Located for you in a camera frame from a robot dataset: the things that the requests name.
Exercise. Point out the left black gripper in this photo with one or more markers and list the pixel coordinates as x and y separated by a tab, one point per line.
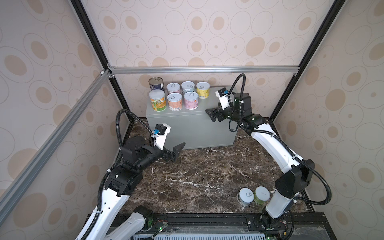
167	155

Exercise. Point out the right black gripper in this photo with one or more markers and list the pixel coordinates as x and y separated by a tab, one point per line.
214	110

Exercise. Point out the yellow label can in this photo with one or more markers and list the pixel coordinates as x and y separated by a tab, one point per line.
203	90

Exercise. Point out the pink label can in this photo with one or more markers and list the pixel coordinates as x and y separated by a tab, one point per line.
191	100

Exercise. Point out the light blue label can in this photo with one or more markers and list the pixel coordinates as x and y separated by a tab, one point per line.
187	86

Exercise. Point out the orange peach label can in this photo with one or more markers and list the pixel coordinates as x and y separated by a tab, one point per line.
175	101

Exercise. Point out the pink white small can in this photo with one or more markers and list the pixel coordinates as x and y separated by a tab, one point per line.
173	88

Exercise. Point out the green orange plastic-lid can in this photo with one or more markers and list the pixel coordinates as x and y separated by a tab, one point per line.
158	100

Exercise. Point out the dark blue tin can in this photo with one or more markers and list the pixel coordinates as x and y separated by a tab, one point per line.
156	83

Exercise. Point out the teal bear label can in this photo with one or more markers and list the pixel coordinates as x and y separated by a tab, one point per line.
245	197

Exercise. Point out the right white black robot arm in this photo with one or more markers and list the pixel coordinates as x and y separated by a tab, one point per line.
296	174

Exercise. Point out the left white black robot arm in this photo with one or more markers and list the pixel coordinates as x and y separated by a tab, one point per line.
116	189

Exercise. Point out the grey metal cabinet box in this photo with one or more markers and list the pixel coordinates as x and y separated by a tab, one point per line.
194	127

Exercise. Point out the green label plastic-lid can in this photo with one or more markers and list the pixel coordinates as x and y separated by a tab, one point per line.
261	195

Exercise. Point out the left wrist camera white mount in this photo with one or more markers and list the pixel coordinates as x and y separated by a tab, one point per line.
159	135

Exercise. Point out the back horizontal aluminium rail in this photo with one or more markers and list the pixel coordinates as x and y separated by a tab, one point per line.
204	70

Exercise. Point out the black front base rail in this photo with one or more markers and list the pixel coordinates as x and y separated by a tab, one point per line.
292	226

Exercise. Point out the right black corner post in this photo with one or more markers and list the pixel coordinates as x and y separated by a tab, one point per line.
313	47

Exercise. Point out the black corner post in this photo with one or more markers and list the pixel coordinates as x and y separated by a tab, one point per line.
96	44
313	47

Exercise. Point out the left side aluminium rail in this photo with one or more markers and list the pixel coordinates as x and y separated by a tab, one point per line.
24	180

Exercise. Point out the left black corner post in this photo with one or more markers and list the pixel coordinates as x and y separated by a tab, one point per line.
96	44

